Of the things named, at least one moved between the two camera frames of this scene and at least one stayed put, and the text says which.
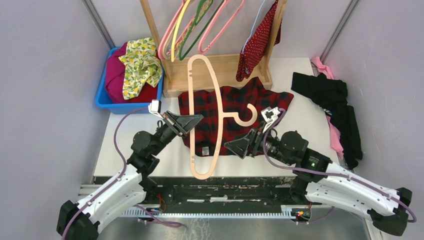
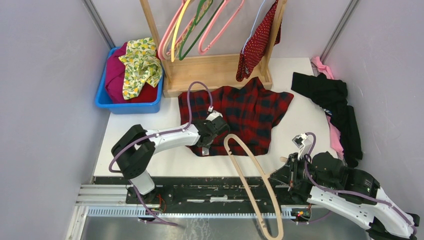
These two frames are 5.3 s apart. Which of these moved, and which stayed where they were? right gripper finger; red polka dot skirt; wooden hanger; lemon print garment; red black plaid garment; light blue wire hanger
Moved: right gripper finger; wooden hanger
Stayed: red black plaid garment; lemon print garment; light blue wire hanger; red polka dot skirt
